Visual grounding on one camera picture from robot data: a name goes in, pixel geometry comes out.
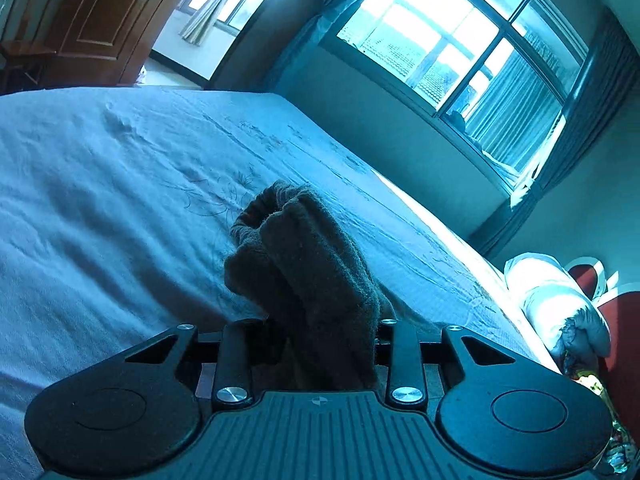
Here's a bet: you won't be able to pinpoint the grey-green fleece pants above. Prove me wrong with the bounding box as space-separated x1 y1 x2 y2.
222 180 442 394

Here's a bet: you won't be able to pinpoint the large bedroom window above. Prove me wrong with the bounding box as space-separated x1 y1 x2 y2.
323 0 586 190

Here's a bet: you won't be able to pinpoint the light blue floral bedsheet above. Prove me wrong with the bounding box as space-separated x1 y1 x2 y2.
1 87 552 479

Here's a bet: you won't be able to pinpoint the teal curtain near door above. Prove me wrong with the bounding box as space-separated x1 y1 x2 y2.
259 0 407 94

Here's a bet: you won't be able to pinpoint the white balcony curtain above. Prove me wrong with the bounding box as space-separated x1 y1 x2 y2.
180 0 228 47

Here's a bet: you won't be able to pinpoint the white rolled duvet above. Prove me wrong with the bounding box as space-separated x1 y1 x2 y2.
504 252 612 375

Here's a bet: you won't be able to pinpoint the brown wooden door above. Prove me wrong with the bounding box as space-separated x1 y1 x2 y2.
42 0 180 88

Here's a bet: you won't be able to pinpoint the red white headboard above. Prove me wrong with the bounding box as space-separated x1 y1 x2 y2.
564 257 640 443

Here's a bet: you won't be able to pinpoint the teal curtain near headboard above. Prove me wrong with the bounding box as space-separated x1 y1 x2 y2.
469 8 639 258

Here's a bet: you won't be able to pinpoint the wooden chair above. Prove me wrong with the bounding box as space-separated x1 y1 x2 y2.
1 0 56 94

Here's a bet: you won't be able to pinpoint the colourful patterned blanket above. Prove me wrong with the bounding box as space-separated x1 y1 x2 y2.
572 368 638 479

